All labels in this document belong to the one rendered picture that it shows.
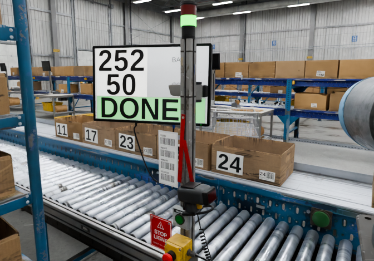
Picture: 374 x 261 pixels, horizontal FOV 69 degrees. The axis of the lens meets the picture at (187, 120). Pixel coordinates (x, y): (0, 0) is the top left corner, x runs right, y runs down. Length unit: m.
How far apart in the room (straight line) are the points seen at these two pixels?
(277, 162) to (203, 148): 0.42
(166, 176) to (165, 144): 0.12
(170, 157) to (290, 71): 5.21
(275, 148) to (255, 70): 4.60
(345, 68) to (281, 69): 1.15
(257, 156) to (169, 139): 0.64
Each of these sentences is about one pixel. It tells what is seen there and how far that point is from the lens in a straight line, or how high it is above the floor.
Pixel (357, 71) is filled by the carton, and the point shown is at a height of 1.51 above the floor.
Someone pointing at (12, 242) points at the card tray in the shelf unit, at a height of 1.02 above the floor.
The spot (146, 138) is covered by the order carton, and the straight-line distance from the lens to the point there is 1.86.
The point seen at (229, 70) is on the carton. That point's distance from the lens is 6.50.
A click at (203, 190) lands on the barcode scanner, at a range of 0.87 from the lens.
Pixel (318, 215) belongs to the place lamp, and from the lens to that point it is 1.41.
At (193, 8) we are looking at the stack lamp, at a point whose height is 1.64.
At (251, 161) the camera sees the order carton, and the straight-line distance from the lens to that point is 1.49.
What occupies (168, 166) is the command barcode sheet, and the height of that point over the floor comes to 1.12.
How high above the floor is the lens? 1.44
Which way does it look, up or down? 9 degrees down
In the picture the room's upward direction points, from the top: straight up
